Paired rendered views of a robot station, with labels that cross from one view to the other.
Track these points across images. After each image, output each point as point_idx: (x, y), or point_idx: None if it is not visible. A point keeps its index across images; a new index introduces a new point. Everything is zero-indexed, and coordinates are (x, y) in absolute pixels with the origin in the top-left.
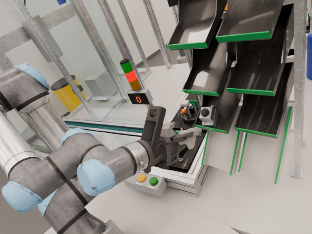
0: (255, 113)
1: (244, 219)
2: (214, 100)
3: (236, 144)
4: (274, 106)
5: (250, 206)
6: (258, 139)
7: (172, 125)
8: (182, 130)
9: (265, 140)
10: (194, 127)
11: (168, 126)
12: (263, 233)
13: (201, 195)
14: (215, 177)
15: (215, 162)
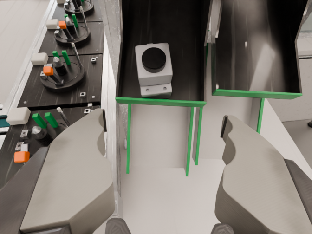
0: (237, 56)
1: (202, 224)
2: (144, 32)
3: (191, 121)
4: (265, 38)
5: (199, 198)
6: (212, 102)
7: (103, 135)
8: (235, 172)
9: (223, 103)
10: (230, 122)
11: (97, 156)
12: None
13: (125, 214)
14: (135, 172)
15: (147, 158)
